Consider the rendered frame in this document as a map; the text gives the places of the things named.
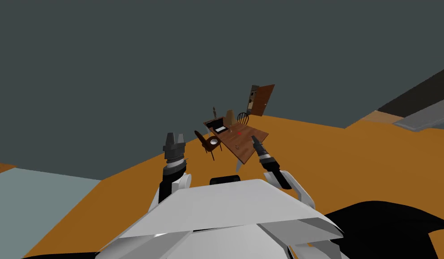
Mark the brown wooden table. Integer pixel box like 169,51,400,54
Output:
203,106,270,173

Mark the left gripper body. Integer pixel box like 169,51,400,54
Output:
162,143,187,161

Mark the dark brown wooden chair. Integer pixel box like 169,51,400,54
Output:
194,129,223,161

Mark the brown wooden door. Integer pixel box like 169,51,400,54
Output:
246,84,276,117

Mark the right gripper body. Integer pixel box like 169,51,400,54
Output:
251,135,269,159

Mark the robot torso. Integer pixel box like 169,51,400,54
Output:
95,174,345,259

